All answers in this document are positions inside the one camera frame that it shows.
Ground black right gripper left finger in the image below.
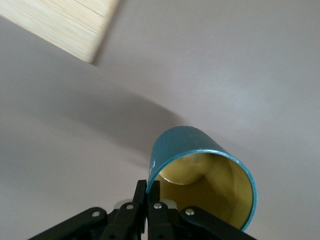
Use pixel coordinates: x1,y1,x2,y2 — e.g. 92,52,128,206
99,179,147,240

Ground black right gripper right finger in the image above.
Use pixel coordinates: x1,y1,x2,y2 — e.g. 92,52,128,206
147,180,176,240

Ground teal cup with handle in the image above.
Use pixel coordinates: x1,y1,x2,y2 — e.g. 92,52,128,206
146,125,258,232

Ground bamboo cutting board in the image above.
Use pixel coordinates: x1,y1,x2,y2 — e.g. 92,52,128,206
0,0,121,64

